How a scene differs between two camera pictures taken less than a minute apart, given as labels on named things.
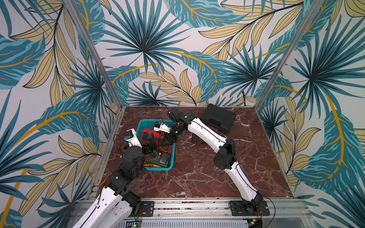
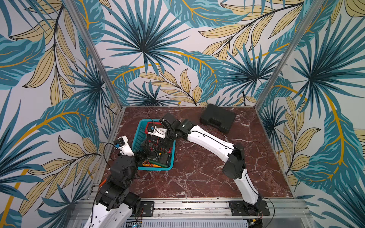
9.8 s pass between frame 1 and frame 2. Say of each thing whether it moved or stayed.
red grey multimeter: stayed
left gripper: moved
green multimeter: stayed
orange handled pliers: stayed
